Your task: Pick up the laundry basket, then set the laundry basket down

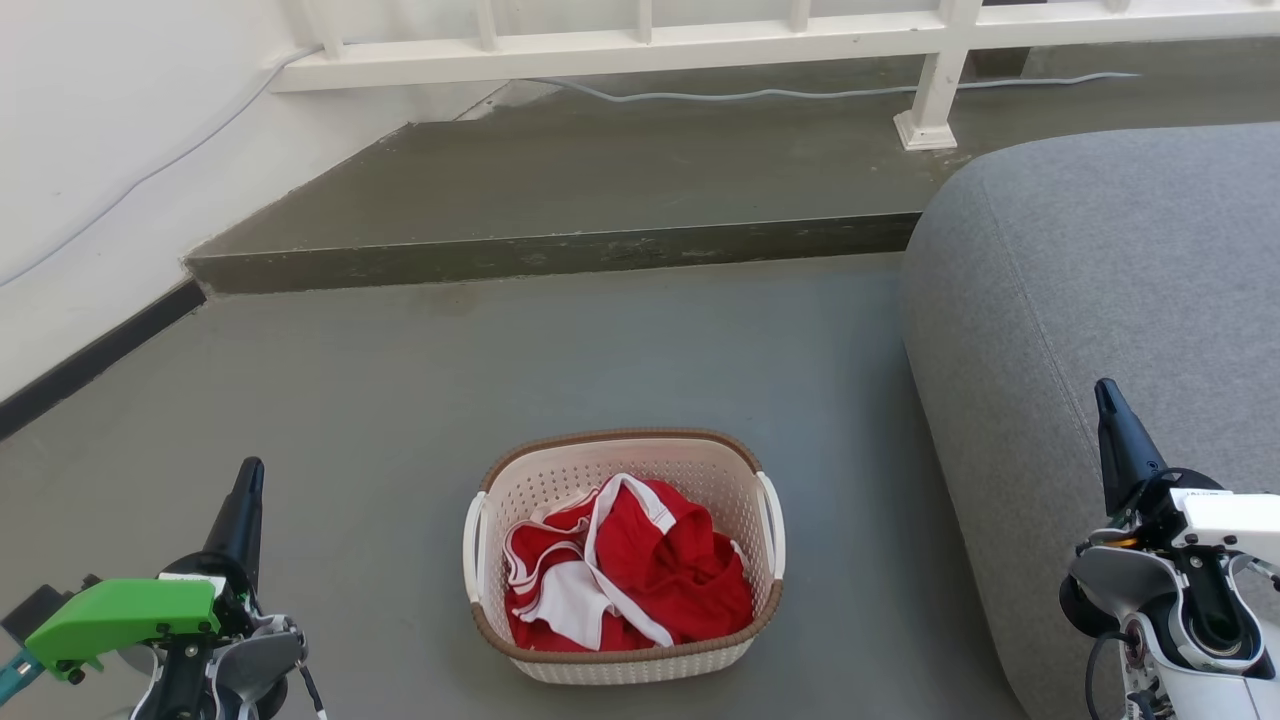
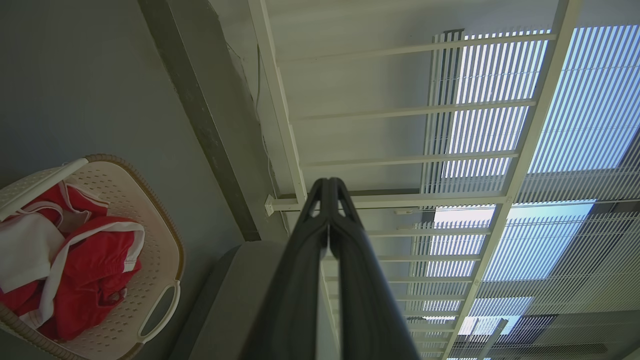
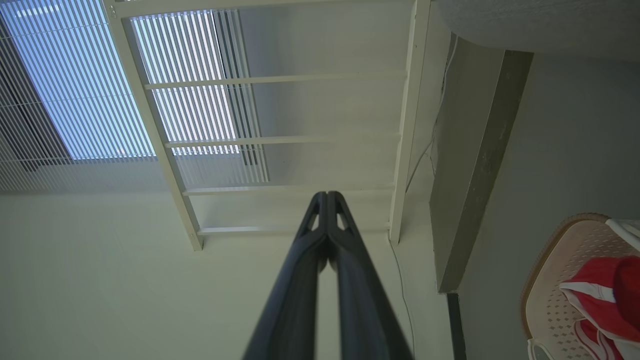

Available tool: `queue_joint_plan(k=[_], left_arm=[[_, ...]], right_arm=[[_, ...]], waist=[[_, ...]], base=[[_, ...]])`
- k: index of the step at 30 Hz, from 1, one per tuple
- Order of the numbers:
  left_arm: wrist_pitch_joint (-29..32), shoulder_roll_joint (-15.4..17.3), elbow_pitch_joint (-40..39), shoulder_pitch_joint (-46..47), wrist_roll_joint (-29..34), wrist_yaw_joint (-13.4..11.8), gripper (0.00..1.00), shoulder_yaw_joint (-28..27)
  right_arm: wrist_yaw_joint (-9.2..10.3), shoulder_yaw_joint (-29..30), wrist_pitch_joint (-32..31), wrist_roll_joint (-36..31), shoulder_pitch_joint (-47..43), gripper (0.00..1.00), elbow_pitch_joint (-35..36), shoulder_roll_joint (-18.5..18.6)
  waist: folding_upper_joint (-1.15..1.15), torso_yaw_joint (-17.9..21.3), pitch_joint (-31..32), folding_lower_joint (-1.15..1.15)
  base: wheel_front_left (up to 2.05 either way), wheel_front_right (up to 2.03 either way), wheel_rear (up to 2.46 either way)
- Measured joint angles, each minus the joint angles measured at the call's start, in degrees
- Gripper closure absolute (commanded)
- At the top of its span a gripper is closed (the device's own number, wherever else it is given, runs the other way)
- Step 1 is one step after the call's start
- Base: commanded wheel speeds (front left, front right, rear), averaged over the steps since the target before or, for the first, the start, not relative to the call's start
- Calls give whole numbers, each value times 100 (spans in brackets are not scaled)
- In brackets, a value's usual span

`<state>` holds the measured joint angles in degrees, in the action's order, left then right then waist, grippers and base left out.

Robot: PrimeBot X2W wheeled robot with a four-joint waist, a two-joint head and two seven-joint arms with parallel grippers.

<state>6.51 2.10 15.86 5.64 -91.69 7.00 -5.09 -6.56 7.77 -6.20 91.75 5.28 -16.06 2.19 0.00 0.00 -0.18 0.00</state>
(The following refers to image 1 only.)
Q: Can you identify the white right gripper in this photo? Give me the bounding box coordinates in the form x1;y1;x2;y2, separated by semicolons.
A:
1093;378;1280;566

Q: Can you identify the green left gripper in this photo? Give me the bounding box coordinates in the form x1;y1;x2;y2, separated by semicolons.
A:
25;457;266;686

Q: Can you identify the cream plastic laundry basket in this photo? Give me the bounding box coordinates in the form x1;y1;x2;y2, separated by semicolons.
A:
462;428;787;687

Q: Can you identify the grey fabric sofa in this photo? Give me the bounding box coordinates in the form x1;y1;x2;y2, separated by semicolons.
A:
900;122;1280;720

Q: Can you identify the black baseboard strip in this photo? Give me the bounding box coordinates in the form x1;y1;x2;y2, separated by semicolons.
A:
0;278;208;441

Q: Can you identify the red and white clothing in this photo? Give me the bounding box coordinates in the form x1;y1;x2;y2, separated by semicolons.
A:
503;473;755;654

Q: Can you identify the white wooden railing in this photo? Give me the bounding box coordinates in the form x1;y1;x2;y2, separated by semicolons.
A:
268;0;1280;153

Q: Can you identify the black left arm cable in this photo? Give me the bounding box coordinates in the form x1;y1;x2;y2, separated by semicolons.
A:
294;660;328;720

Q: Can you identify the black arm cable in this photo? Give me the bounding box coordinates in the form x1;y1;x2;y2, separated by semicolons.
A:
294;660;328;720
1084;630;1133;720

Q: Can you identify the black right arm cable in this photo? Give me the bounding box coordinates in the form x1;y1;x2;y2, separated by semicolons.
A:
1084;630;1133;720

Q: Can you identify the teal plastic bracket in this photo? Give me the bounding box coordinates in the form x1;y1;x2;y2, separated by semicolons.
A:
0;648;46;707

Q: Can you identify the thin white wall cable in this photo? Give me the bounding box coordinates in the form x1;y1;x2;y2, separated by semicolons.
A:
0;45;321;291

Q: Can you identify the grey floor cable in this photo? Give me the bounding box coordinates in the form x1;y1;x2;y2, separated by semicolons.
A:
520;70;1143;105

